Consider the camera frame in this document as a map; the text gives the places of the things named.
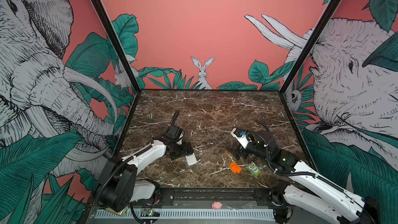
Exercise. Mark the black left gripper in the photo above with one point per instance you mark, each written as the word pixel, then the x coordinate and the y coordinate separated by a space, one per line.
pixel 186 149

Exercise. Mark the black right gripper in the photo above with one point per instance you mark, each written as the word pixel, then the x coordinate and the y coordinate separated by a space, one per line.
pixel 236 154

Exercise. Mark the white red remote control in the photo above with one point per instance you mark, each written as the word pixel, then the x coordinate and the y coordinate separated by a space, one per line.
pixel 191 159

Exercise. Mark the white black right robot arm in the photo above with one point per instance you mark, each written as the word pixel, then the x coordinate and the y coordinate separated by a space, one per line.
pixel 322 198

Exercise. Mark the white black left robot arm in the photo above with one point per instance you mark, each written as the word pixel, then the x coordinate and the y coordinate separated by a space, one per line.
pixel 117 185

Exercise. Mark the orange toy brick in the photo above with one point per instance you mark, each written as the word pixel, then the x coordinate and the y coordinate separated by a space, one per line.
pixel 235 168

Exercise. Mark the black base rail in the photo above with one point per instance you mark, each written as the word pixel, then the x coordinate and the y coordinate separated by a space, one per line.
pixel 261 196

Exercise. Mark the white slotted cable duct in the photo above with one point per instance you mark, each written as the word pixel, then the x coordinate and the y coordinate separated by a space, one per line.
pixel 195 213

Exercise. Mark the black corner frame post right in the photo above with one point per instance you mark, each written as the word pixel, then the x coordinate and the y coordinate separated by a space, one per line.
pixel 318 29

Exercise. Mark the black corner frame post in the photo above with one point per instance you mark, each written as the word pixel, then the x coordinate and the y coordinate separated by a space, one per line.
pixel 318 29
pixel 110 31

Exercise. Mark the black corner frame post left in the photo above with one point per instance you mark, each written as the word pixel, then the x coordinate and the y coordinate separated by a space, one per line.
pixel 110 31

